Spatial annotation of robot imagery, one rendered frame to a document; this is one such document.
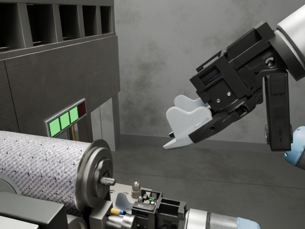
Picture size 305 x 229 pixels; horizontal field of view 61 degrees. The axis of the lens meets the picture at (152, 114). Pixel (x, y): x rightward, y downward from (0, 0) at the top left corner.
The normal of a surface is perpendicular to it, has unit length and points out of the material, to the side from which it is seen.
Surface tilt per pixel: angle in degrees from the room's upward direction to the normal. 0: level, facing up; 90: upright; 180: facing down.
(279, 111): 90
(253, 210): 0
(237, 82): 90
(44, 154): 32
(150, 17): 90
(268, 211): 0
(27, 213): 0
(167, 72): 90
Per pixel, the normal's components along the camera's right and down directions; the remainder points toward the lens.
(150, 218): -0.27, 0.36
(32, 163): -0.22, -0.31
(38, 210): 0.00, -0.93
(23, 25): 0.96, 0.10
